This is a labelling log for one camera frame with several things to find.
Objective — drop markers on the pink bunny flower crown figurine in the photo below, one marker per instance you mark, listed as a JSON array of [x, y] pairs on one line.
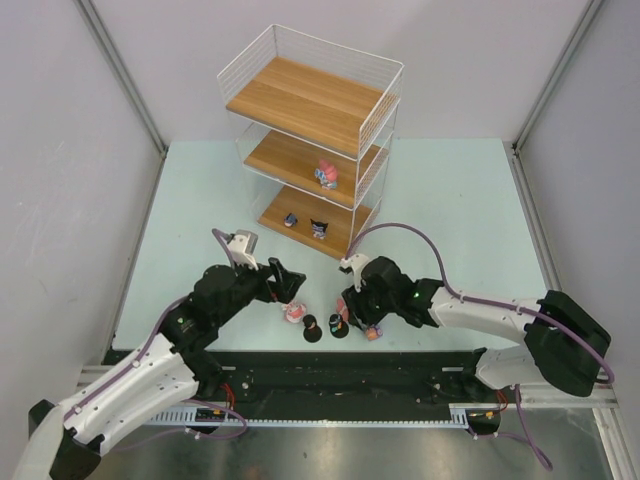
[[342, 309]]

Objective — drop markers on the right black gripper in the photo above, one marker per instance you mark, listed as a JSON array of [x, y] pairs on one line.
[[354, 307]]

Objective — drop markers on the aluminium frame rail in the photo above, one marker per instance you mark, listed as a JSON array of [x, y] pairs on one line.
[[533, 395]]

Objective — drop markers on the black duck figurine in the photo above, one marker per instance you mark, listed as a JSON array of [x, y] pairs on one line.
[[312, 332], [338, 328]]

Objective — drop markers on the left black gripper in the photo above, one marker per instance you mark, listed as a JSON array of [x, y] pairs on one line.
[[273, 284]]

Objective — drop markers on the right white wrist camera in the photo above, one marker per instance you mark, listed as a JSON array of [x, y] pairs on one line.
[[355, 265]]

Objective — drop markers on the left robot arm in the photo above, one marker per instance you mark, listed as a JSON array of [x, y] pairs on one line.
[[68, 439]]

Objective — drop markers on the purple rabbit figurine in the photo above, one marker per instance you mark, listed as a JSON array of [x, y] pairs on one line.
[[373, 333]]

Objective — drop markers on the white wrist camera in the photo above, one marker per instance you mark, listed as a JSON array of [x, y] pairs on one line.
[[241, 246], [355, 265]]

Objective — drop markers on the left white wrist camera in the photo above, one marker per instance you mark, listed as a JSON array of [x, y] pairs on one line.
[[241, 246]]

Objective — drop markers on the white pink round figurine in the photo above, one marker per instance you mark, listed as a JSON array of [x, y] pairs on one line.
[[294, 312]]

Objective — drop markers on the white wire three-tier shelf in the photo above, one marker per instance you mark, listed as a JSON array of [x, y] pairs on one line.
[[294, 99]]

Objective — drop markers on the black eared purple figurine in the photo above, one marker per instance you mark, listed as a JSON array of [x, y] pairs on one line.
[[318, 229]]

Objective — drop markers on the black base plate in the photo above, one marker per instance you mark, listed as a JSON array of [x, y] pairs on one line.
[[347, 387]]

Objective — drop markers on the pink bunny blue bow figurine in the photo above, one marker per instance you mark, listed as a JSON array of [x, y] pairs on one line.
[[327, 175]]

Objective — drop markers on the small blue lying figurine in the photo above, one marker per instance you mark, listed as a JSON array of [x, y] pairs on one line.
[[290, 220]]

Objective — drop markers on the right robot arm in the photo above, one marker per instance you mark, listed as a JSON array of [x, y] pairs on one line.
[[553, 339]]

